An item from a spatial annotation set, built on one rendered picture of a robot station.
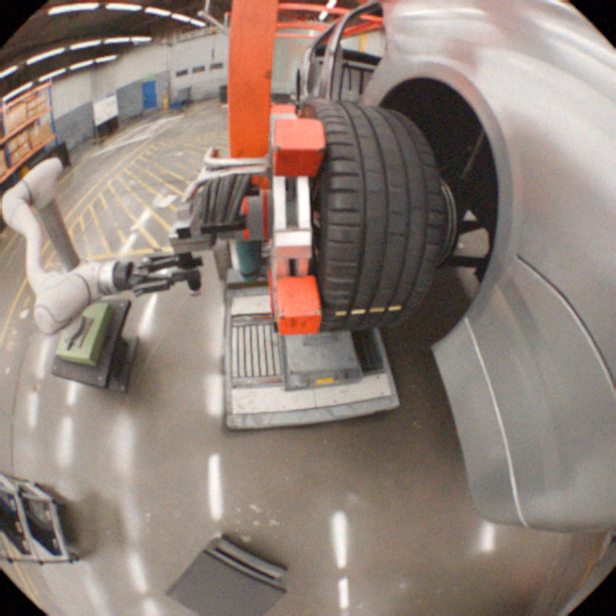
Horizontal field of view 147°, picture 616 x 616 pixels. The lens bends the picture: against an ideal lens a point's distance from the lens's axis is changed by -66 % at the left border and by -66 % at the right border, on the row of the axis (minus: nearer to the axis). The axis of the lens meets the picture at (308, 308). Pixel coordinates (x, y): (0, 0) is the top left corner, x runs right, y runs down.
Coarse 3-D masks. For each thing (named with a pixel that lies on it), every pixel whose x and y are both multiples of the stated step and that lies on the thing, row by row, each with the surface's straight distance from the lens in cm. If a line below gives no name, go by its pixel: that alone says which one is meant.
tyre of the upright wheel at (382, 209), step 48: (336, 144) 46; (384, 144) 49; (336, 192) 42; (384, 192) 45; (432, 192) 50; (336, 240) 42; (384, 240) 45; (432, 240) 50; (336, 288) 46; (384, 288) 49
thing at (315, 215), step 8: (312, 184) 68; (312, 192) 69; (320, 192) 49; (312, 200) 79; (320, 200) 49; (312, 208) 80; (320, 208) 48; (312, 216) 80; (320, 216) 48; (312, 224) 79; (320, 224) 49; (312, 232) 69; (320, 232) 49; (312, 240) 71; (320, 240) 49; (312, 248) 71; (312, 256) 70; (312, 264) 70; (312, 272) 71
